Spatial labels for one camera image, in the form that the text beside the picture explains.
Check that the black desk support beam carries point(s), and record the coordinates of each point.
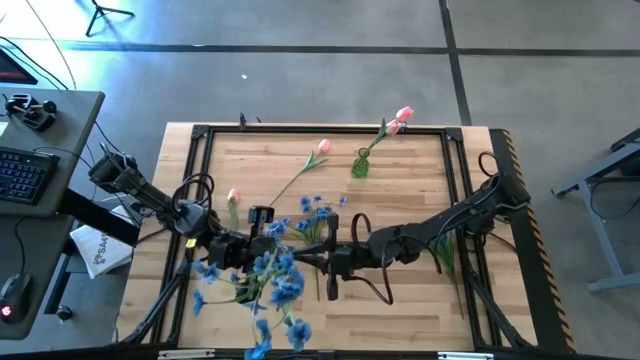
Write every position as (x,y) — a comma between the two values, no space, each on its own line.
(95,215)

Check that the black round knob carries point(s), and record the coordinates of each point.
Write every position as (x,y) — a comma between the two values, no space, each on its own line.
(64,313)

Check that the black computer mouse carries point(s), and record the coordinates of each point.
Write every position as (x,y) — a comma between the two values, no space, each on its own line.
(14,297)

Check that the black tripod stand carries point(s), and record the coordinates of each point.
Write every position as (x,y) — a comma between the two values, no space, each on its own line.
(100,11)

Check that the green glass vase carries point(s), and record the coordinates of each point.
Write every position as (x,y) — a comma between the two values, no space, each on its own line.
(360,169)

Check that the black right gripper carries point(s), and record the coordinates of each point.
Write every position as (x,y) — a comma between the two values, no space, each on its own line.
(350,260)

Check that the white printed paper sheet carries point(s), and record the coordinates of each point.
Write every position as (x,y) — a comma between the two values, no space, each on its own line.
(100,250)

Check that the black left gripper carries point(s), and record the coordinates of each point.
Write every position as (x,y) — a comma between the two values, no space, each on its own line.
(261,215)

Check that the black computer keyboard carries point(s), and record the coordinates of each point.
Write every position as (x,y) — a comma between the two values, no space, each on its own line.
(25,175)

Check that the black red-edged panel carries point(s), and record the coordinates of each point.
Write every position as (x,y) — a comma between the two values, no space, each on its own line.
(12,70)

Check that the grey office desk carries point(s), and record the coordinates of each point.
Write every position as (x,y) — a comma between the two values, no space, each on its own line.
(65,130)

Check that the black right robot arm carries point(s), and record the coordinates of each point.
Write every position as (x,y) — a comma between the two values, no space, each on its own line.
(450,215)

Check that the black aluminium table frame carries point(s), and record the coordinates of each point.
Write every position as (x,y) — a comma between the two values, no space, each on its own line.
(325,130)

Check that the yellow tag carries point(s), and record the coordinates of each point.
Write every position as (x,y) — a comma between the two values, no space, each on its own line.
(190,243)

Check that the small metal frame clamp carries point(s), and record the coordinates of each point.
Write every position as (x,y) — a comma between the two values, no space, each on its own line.
(242,119)

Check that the silver frame bracket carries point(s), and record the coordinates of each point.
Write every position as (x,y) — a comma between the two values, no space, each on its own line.
(465,356)
(187,354)

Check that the pink artificial tulip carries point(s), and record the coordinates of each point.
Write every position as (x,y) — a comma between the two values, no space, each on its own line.
(392,127)
(405,114)
(324,146)
(233,196)

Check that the grey metal desk frame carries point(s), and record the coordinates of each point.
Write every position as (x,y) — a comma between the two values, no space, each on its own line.
(595,220)

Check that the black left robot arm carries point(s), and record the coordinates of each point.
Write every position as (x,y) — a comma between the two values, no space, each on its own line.
(150,192)

